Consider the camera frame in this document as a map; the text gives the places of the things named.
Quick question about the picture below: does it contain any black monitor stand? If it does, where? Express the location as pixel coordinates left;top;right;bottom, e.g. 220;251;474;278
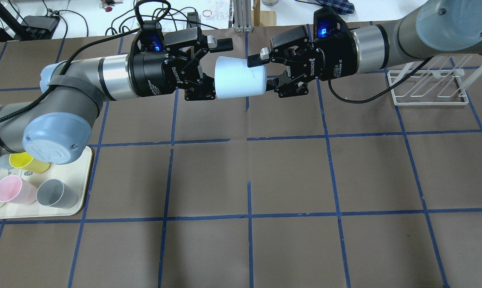
0;2;33;41

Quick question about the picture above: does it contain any black power adapter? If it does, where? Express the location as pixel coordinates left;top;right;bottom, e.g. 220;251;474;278
21;15;60;40

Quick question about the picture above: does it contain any yellow plastic cup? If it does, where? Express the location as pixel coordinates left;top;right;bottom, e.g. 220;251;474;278
9;152;51;174

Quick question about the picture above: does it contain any cream plastic tray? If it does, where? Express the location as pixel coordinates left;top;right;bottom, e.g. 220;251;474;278
0;146;94;219

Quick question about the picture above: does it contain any aluminium frame post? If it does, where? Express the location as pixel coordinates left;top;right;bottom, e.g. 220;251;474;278
232;0;252;33

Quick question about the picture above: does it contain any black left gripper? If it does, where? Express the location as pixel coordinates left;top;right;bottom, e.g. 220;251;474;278
128;21;234;101

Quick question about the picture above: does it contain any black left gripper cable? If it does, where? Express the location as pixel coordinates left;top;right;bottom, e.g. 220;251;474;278
0;0;171;129

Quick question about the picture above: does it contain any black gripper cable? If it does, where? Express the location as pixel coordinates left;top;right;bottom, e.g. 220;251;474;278
0;0;171;129
328;56;433;104

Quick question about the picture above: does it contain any wooden stand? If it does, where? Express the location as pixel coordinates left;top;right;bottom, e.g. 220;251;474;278
252;0;279;27

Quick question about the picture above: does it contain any pink plastic cup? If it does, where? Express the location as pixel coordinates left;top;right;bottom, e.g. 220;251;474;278
0;175;38;205

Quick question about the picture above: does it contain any white wire cup rack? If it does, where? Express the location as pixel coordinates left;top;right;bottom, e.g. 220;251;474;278
391;54;482;106

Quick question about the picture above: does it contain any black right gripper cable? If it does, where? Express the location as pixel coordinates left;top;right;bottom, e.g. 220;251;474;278
328;56;433;104

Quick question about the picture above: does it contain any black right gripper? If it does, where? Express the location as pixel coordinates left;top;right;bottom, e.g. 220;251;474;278
247;8;358;98

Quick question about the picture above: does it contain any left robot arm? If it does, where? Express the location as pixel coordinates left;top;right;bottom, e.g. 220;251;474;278
0;20;233;164

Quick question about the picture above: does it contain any light blue plastic cup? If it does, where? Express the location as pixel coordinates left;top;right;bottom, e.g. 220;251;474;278
0;154;13;170

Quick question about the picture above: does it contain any grey plastic cup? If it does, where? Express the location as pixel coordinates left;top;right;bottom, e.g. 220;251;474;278
36;179;78;208

